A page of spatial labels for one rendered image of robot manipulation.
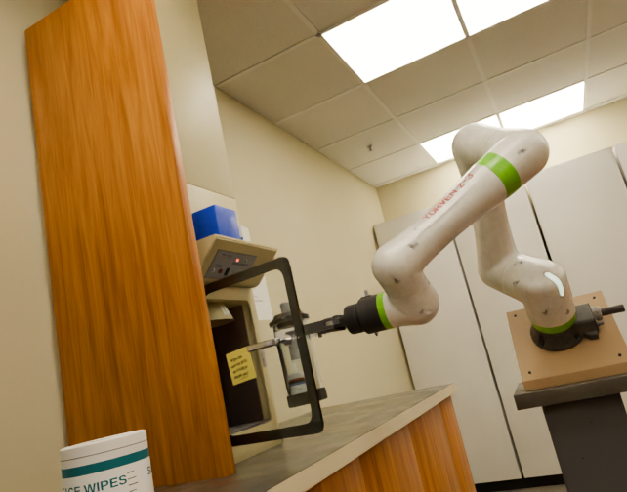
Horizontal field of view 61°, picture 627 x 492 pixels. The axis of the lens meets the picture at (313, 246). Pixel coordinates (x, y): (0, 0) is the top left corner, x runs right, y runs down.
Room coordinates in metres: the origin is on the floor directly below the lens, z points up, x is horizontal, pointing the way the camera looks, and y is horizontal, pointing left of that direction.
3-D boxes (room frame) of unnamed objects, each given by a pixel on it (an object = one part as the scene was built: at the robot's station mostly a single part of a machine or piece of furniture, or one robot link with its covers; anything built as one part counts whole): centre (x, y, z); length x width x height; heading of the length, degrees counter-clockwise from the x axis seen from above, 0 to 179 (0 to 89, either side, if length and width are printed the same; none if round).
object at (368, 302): (1.34, -0.11, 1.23); 0.09 x 0.06 x 0.12; 156
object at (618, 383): (1.62, -0.65, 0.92); 0.32 x 0.32 x 0.04; 69
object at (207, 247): (1.47, 0.23, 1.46); 0.32 x 0.12 x 0.10; 156
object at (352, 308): (1.37, -0.04, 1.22); 0.09 x 0.08 x 0.07; 66
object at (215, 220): (1.40, 0.26, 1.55); 0.10 x 0.10 x 0.09; 66
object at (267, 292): (1.27, 0.19, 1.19); 0.30 x 0.01 x 0.40; 59
